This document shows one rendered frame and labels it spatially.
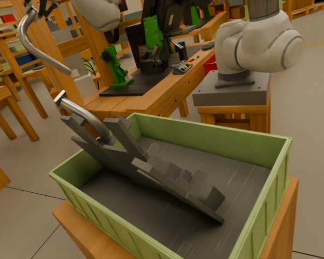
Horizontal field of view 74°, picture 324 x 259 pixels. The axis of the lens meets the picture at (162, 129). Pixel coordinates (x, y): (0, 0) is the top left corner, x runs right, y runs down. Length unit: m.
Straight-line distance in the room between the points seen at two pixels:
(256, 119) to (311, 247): 0.82
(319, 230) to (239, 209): 1.08
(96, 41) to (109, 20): 1.01
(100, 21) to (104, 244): 0.65
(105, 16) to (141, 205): 0.56
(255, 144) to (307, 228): 1.04
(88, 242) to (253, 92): 0.85
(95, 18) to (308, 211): 1.59
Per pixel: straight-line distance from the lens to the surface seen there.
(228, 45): 1.03
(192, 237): 0.58
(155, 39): 1.69
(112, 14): 0.73
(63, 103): 0.64
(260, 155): 0.71
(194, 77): 1.61
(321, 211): 1.75
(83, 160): 0.85
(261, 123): 1.10
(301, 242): 1.60
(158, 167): 0.35
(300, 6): 8.63
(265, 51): 0.90
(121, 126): 0.46
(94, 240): 0.75
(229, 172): 0.71
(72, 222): 0.85
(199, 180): 0.47
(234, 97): 1.05
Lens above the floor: 1.34
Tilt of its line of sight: 30 degrees down
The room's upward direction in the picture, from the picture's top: 16 degrees counter-clockwise
